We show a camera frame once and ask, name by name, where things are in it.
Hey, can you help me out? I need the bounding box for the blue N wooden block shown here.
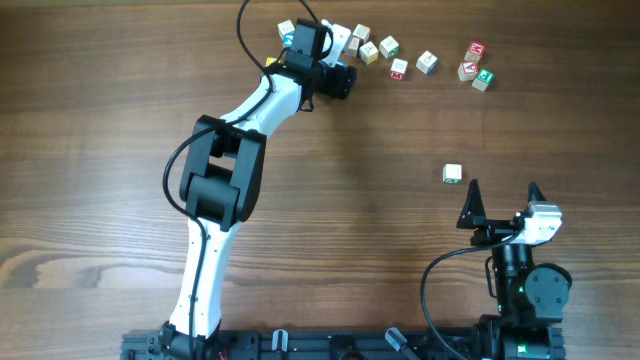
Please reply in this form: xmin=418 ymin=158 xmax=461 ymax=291
xmin=283 ymin=33 xmax=294 ymax=48

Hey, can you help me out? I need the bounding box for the yellow top wooden block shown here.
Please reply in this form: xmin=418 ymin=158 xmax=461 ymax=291
xmin=265 ymin=57 xmax=278 ymax=66

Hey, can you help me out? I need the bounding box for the green sided white block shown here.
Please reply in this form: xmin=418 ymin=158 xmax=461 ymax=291
xmin=442 ymin=164 xmax=462 ymax=184

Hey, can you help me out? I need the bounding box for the blue framed wooden block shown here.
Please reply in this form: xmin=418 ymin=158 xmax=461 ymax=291
xmin=344 ymin=37 xmax=362 ymax=58

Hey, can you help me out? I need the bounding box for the blue D wooden block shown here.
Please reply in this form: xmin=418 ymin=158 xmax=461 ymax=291
xmin=416 ymin=51 xmax=438 ymax=75

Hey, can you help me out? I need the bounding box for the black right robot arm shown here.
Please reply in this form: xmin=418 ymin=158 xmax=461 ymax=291
xmin=457 ymin=180 xmax=572 ymax=360

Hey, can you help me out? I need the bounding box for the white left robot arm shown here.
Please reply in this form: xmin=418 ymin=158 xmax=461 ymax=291
xmin=149 ymin=19 xmax=357 ymax=359

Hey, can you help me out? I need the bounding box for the plain top wooden block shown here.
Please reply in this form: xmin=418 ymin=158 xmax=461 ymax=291
xmin=277 ymin=20 xmax=295 ymax=39

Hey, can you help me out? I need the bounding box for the yellow letter wooden block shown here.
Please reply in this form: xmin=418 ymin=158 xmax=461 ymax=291
xmin=359 ymin=41 xmax=379 ymax=65

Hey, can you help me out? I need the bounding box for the red sided wooden block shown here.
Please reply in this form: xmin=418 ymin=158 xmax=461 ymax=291
xmin=352 ymin=24 xmax=371 ymax=44

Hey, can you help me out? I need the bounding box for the green letter wooden block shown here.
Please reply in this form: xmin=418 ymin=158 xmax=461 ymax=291
xmin=379 ymin=36 xmax=400 ymax=59

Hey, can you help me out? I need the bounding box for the red M wooden block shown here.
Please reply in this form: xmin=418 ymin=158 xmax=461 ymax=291
xmin=390 ymin=58 xmax=408 ymax=81

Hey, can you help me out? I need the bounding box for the green F wooden block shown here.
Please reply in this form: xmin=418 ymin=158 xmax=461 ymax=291
xmin=472 ymin=69 xmax=495 ymax=91

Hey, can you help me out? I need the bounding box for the red A wooden block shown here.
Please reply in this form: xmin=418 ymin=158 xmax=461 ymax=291
xmin=458 ymin=61 xmax=479 ymax=82

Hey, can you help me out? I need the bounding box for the red W wooden block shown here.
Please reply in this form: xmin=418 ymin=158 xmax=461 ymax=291
xmin=464 ymin=41 xmax=486 ymax=63

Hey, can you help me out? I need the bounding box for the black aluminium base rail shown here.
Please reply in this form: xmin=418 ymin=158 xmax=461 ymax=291
xmin=120 ymin=327 xmax=566 ymax=360

